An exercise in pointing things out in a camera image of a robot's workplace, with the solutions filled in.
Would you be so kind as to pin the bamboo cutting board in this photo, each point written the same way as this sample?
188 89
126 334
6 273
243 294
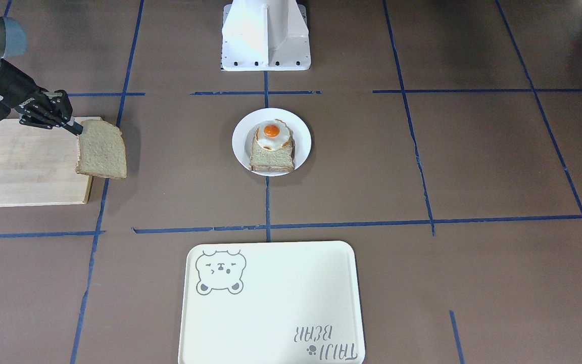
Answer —
37 167

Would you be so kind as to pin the white pedestal column base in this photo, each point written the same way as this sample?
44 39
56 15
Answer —
265 36

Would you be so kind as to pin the white round plate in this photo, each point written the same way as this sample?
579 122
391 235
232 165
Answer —
245 131

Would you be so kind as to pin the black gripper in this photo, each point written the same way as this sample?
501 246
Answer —
14 86

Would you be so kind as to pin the bread slice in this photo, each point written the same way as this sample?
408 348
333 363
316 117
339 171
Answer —
264 160
101 150

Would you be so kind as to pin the fried egg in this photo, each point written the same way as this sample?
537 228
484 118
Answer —
273 135

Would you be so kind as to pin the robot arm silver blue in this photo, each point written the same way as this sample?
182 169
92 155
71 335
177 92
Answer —
13 40

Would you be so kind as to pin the cream bear tray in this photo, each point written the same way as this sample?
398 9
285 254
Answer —
271 302

